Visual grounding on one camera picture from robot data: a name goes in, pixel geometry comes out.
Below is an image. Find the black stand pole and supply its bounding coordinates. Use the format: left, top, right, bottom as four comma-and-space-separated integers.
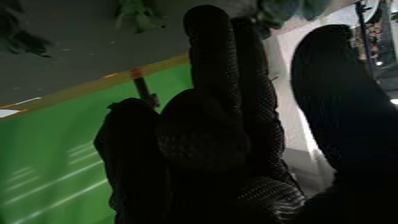
134, 77, 163, 109

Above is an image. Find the dark mat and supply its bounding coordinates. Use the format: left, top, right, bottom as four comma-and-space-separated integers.
0, 0, 266, 108

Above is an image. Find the pink flower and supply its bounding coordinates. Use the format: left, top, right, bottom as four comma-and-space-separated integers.
353, 0, 398, 73

